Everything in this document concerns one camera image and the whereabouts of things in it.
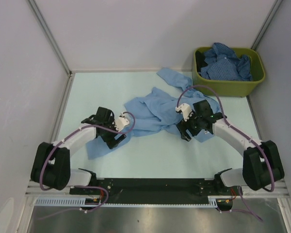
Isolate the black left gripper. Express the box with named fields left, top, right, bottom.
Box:
left=100, top=116, right=126, bottom=149

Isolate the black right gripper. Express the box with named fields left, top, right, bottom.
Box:
left=176, top=110, right=202, bottom=142

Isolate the light blue long sleeve shirt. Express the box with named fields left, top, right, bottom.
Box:
left=86, top=68, right=221, bottom=160

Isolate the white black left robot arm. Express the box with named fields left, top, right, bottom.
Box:
left=31, top=107, right=129, bottom=194

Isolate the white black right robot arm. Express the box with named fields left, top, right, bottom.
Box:
left=175, top=100, right=285, bottom=195

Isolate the green plastic bin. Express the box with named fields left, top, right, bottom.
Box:
left=192, top=43, right=266, bottom=97

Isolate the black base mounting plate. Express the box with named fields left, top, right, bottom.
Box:
left=69, top=178, right=238, bottom=208

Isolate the blue checkered shirt in bin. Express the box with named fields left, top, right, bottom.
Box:
left=199, top=43, right=253, bottom=82

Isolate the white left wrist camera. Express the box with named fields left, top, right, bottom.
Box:
left=114, top=112, right=129, bottom=132

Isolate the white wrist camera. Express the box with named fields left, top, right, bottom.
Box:
left=114, top=112, right=129, bottom=132
left=176, top=103, right=193, bottom=122

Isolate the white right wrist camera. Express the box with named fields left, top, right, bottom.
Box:
left=176, top=103, right=193, bottom=122

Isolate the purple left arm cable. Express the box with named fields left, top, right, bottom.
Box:
left=36, top=111, right=136, bottom=220

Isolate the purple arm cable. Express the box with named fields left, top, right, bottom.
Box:
left=36, top=111, right=136, bottom=220
left=176, top=84, right=277, bottom=222

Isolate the white slotted cable duct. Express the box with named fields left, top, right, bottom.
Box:
left=34, top=197, right=218, bottom=208

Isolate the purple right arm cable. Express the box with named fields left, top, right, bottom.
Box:
left=176, top=84, right=277, bottom=222

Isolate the aluminium front rail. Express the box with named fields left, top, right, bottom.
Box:
left=25, top=181, right=290, bottom=198

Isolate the aluminium frame post left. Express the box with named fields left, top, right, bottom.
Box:
left=26, top=0, right=72, bottom=77

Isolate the aluminium frame post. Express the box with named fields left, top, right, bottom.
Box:
left=251, top=0, right=284, bottom=50
left=26, top=0, right=72, bottom=77

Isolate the aluminium frame post right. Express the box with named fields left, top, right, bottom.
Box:
left=251, top=0, right=284, bottom=50

